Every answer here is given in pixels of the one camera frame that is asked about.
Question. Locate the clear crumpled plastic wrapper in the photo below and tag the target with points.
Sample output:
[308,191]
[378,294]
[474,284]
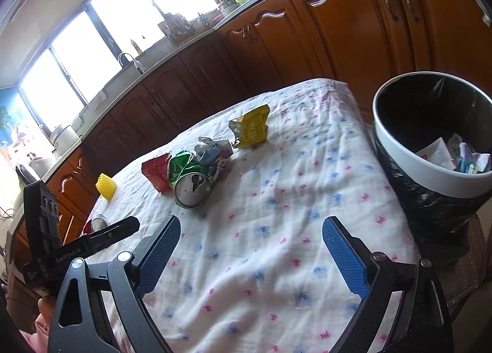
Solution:
[211,151]

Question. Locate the crushed green drink can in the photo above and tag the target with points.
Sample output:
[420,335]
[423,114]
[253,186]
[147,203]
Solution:
[192,189]

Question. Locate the white floral tablecloth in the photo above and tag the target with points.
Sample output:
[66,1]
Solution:
[250,222]

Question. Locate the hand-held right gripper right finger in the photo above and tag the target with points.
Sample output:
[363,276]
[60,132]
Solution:
[346,257]

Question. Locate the white countertop appliance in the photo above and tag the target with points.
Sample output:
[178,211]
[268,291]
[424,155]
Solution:
[63,137]

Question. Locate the black bin with white rim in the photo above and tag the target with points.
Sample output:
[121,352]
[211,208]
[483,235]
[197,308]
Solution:
[403,168]

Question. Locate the yellow foam fruit net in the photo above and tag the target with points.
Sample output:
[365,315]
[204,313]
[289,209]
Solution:
[105,185]

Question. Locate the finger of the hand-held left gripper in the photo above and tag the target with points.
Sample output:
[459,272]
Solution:
[115,230]

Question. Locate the grey kitchen countertop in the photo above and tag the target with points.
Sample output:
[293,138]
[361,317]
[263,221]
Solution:
[184,47]

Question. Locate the kitchen window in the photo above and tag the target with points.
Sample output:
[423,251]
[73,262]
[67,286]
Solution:
[115,30]

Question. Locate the yellow crumpled snack wrapper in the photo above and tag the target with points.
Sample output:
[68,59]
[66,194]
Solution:
[251,126]

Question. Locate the red crumpled snack wrapper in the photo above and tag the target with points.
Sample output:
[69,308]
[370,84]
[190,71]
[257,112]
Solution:
[155,170]

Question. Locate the utensil rack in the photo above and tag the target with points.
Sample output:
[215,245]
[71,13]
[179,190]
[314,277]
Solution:
[176,28]

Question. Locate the crushed red drink can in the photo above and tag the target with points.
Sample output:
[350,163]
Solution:
[96,224]

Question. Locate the wooden lower cabinets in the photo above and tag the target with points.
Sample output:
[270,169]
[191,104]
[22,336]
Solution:
[307,30]

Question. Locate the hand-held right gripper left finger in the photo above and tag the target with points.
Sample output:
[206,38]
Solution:
[161,249]

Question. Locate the sink faucet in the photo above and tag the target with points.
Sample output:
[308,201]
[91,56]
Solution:
[127,57]

